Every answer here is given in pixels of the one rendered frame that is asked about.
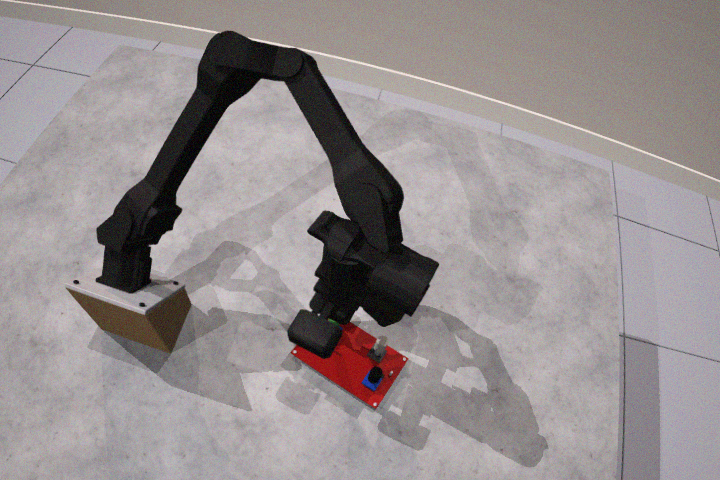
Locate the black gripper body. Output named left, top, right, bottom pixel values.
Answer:
left=287, top=261, right=369, bottom=359

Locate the red circuit board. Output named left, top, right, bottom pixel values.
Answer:
left=291, top=318, right=409, bottom=409

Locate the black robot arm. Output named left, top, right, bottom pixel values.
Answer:
left=95, top=30, right=439, bottom=327

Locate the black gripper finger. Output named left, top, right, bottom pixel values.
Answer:
left=309, top=292, right=356, bottom=325

